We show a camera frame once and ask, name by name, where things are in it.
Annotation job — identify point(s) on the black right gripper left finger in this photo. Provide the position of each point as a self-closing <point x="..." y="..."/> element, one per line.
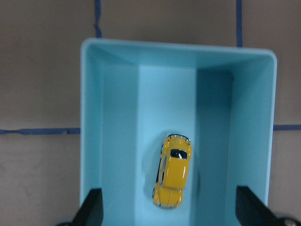
<point x="91" y="210"/>

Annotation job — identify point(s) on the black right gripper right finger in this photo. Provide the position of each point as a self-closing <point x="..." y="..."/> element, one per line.
<point x="250" y="211"/>

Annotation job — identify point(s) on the yellow beetle toy car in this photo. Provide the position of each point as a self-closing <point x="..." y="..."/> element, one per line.
<point x="172" y="174"/>

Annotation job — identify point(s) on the light blue plastic bin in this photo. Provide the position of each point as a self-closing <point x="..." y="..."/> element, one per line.
<point x="134" y="94"/>

